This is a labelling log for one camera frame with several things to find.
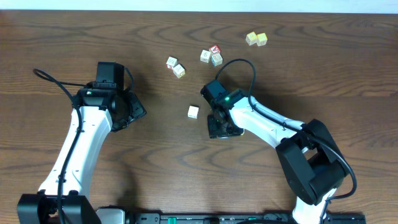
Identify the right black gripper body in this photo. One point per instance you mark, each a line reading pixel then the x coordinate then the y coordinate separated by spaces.
pixel 217 127

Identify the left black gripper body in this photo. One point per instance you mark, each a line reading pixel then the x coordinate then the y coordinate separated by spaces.
pixel 127 107

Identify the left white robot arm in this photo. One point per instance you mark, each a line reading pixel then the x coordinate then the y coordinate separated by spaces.
pixel 102 106

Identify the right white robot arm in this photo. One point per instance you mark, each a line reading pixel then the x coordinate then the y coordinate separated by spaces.
pixel 313 165

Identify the plain white wooden block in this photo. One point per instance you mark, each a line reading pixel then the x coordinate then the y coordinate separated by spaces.
pixel 193 112

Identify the white block red print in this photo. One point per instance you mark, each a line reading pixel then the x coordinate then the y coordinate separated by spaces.
pixel 171 62

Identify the white block yellow edge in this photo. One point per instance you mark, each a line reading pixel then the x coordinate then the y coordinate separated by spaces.
pixel 179 71

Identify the blue edged letter block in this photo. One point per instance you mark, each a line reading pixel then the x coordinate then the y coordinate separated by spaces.
pixel 216 59

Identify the white block centre cluster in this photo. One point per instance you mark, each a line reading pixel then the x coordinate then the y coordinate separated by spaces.
pixel 205 56

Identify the red letter A block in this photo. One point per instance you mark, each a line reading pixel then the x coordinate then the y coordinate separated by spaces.
pixel 214 49

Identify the yellow block left of pair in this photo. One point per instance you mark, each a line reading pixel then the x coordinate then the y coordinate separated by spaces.
pixel 251 38

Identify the yellow block of pair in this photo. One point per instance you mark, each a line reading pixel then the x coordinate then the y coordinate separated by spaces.
pixel 261 39
pixel 251 38

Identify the yellow block right of pair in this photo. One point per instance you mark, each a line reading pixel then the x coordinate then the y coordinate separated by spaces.
pixel 261 39

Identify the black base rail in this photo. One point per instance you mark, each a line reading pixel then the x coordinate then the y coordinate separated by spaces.
pixel 156 218

